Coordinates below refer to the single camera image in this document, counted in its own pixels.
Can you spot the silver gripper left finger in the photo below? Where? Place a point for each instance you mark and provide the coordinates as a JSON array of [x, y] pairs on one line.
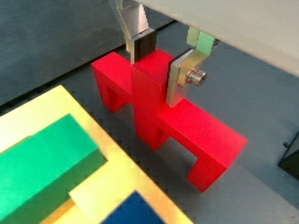
[[140, 35]]

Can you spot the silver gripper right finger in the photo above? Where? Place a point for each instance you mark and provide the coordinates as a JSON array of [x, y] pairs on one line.
[[185, 67]]

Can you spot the red E-shaped block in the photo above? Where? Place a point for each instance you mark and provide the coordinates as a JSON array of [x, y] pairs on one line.
[[138, 84]]

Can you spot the yellow wooden board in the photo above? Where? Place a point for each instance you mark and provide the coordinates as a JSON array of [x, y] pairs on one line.
[[100, 194]]

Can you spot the green long block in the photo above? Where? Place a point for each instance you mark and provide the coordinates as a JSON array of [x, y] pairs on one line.
[[42, 169]]

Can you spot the blue long block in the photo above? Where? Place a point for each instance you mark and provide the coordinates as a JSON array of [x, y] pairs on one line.
[[134, 211]]

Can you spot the black angled bracket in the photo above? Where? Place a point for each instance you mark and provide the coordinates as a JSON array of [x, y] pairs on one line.
[[289, 163]]

